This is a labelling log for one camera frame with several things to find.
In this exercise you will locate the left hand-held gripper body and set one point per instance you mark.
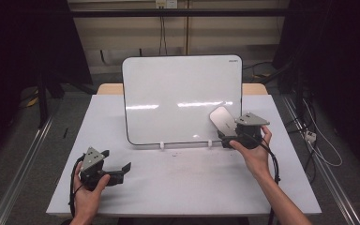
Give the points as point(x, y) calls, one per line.
point(90, 162)

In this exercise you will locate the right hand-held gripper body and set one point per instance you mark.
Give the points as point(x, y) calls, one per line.
point(250, 131)

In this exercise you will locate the white whiteboard eraser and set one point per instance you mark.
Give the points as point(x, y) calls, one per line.
point(223, 122)

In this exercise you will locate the white whiteboard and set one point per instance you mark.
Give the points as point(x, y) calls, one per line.
point(168, 93)

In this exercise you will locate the person's right hand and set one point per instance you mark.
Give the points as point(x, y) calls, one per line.
point(258, 159)

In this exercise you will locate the person's left hand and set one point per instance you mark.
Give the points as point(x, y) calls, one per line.
point(87, 201)

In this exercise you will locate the white whiteboard stand clip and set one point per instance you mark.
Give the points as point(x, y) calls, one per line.
point(161, 145)
point(209, 143)

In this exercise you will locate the white power strip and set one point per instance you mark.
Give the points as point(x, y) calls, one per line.
point(310, 136)

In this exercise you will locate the white table cover sheet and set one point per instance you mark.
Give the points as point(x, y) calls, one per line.
point(181, 181)

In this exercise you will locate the wooden table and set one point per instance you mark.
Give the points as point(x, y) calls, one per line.
point(109, 89)

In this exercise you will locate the black metal stand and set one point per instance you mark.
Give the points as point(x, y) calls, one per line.
point(42, 103)

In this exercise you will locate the black horizontal bar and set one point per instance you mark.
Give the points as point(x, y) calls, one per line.
point(175, 12)

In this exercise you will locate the metal floor rail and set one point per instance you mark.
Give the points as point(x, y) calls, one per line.
point(325, 168)
point(22, 168)

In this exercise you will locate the thin brown wall pipe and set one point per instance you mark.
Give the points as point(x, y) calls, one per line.
point(187, 28)

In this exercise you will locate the white wall socket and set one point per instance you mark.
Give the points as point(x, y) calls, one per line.
point(166, 3)

